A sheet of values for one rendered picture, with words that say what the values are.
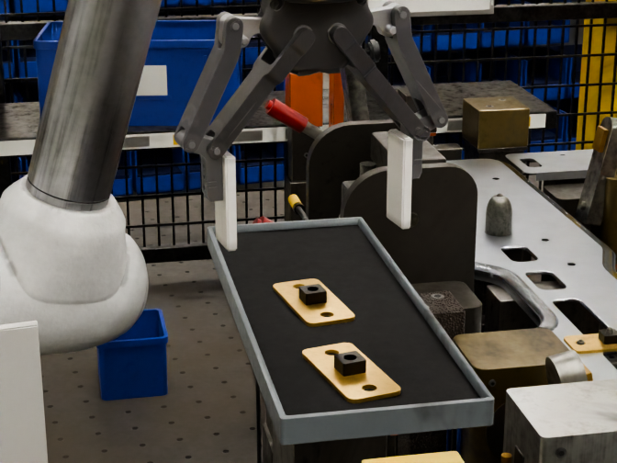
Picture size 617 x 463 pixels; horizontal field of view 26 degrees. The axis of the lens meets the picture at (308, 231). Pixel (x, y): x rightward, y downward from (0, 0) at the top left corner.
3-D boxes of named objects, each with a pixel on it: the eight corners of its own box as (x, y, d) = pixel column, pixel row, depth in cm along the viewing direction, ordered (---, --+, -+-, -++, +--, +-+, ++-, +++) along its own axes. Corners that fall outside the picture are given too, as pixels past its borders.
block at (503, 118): (518, 330, 211) (530, 107, 199) (469, 334, 209) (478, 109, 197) (501, 310, 218) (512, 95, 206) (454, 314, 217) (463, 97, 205)
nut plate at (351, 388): (403, 394, 86) (404, 378, 86) (350, 404, 85) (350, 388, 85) (349, 344, 94) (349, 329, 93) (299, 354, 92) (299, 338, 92)
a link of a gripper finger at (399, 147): (387, 129, 100) (397, 128, 100) (386, 218, 102) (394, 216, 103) (404, 139, 97) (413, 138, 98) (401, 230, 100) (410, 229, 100)
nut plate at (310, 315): (357, 321, 98) (357, 305, 97) (308, 327, 97) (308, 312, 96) (316, 281, 105) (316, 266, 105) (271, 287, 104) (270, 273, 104)
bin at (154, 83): (241, 125, 201) (240, 39, 197) (38, 127, 200) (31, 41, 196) (242, 99, 217) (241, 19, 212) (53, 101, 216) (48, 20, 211)
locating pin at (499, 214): (513, 247, 164) (517, 197, 162) (488, 249, 163) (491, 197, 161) (505, 239, 167) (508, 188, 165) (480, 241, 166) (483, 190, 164)
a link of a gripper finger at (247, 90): (320, 38, 92) (306, 26, 92) (220, 165, 93) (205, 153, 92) (301, 28, 96) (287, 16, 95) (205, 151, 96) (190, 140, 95)
